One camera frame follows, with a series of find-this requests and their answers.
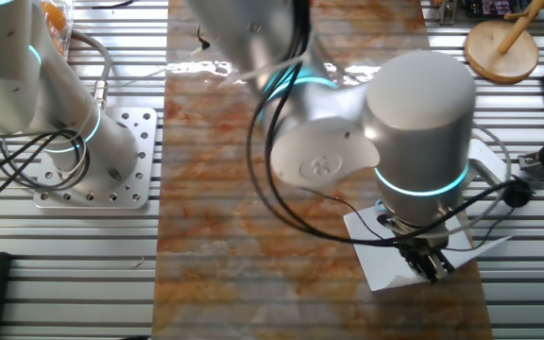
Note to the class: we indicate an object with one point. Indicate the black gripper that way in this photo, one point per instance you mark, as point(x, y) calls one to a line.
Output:
point(425, 246)

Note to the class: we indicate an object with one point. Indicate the white paper sheet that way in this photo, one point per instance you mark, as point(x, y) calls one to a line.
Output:
point(385, 269)

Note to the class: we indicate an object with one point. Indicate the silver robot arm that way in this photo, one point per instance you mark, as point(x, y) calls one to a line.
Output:
point(418, 118)

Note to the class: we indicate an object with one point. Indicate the orange marble pattern mat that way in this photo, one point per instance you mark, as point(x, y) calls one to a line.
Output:
point(253, 260)

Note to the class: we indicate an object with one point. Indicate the wooden stand with round base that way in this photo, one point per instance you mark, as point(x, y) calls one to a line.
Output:
point(503, 56)

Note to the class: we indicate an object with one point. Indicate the dark printed box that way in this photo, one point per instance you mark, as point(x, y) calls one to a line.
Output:
point(494, 7)

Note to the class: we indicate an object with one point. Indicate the clear plastic fruit clamshell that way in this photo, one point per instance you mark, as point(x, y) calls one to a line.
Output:
point(68, 28)

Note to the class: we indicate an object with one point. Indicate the orange fruit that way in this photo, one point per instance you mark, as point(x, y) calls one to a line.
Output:
point(55, 14)

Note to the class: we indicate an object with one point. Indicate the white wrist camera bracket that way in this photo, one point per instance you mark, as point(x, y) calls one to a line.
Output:
point(489, 160)

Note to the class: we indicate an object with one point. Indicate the small metal bracket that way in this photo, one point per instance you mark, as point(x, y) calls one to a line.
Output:
point(447, 11)

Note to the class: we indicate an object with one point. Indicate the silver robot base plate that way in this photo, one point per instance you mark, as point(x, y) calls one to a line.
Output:
point(147, 118)

